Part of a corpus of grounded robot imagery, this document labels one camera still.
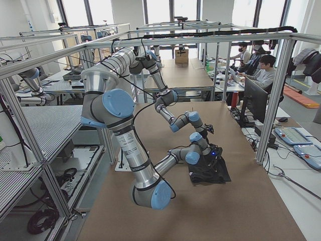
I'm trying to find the man in black mask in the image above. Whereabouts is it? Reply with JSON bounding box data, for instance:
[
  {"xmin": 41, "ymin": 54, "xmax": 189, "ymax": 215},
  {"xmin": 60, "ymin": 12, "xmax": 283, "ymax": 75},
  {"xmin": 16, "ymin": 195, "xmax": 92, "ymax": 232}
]
[{"xmin": 230, "ymin": 42, "xmax": 251, "ymax": 68}]

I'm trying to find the aluminium frame post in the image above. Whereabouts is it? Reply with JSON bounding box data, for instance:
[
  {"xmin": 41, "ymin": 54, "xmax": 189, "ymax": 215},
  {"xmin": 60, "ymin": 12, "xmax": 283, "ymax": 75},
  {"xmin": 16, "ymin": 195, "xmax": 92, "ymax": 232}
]
[{"xmin": 256, "ymin": 37, "xmax": 295, "ymax": 165}]

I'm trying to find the perforated metal table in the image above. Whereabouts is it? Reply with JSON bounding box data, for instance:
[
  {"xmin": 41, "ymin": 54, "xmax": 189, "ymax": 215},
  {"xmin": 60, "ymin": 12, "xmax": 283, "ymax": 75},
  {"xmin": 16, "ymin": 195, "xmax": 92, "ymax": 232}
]
[{"xmin": 0, "ymin": 104, "xmax": 84, "ymax": 216}]

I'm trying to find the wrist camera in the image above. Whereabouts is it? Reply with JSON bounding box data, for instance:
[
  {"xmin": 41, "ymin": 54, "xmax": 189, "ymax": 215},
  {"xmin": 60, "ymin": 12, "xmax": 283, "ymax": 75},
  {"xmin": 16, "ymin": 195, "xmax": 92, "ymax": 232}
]
[
  {"xmin": 210, "ymin": 144, "xmax": 223, "ymax": 159},
  {"xmin": 204, "ymin": 124, "xmax": 214, "ymax": 134}
]

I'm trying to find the black graphic t-shirt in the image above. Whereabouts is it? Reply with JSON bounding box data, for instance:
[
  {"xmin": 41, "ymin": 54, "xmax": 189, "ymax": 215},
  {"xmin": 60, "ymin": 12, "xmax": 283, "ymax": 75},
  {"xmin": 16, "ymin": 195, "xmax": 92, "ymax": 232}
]
[{"xmin": 188, "ymin": 156, "xmax": 231, "ymax": 184}]

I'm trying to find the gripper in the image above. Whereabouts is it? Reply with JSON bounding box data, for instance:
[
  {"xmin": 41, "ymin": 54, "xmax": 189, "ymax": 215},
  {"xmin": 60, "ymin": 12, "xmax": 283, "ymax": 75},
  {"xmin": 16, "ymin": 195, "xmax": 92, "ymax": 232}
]
[
  {"xmin": 199, "ymin": 130, "xmax": 209, "ymax": 142},
  {"xmin": 204, "ymin": 152, "xmax": 217, "ymax": 167}
]

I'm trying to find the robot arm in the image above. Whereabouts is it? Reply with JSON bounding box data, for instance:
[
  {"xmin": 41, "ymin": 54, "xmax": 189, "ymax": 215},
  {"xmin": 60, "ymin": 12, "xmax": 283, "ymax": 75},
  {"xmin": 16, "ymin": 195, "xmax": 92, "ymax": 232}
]
[
  {"xmin": 95, "ymin": 47, "xmax": 213, "ymax": 139},
  {"xmin": 81, "ymin": 66, "xmax": 218, "ymax": 209}
]

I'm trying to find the seated man in hoodie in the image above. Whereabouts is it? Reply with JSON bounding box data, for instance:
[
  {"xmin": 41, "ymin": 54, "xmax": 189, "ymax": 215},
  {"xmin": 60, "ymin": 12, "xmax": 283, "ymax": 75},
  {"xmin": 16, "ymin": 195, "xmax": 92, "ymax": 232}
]
[{"xmin": 238, "ymin": 55, "xmax": 276, "ymax": 90}]

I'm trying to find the red water bottle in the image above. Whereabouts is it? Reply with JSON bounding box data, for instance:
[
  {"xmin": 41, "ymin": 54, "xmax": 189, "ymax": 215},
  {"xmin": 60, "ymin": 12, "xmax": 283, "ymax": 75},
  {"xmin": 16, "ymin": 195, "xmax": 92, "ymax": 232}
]
[{"xmin": 231, "ymin": 91, "xmax": 238, "ymax": 108}]

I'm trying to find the blue teach pendant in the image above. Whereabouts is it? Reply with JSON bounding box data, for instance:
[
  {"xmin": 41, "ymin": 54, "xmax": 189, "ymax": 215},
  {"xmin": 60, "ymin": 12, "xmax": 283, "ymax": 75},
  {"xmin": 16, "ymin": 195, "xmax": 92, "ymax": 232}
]
[
  {"xmin": 274, "ymin": 127, "xmax": 313, "ymax": 146},
  {"xmin": 293, "ymin": 145, "xmax": 321, "ymax": 171}
]

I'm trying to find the reacher grabber stick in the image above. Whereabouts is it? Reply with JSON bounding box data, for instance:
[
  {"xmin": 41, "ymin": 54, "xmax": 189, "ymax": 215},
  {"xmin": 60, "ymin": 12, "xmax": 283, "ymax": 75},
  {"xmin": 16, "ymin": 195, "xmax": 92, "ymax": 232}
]
[{"xmin": 273, "ymin": 165, "xmax": 320, "ymax": 200}]

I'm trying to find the cardboard box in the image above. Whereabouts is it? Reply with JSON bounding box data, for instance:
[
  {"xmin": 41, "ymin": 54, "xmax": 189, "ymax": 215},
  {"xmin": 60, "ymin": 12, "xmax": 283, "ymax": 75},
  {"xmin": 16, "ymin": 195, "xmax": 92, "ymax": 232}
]
[{"xmin": 175, "ymin": 49, "xmax": 189, "ymax": 64}]

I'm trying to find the black Huawei monitor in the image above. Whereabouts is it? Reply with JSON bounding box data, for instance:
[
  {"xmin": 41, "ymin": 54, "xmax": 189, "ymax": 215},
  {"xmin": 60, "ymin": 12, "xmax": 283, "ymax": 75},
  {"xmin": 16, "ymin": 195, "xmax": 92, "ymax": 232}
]
[{"xmin": 239, "ymin": 78, "xmax": 268, "ymax": 128}]

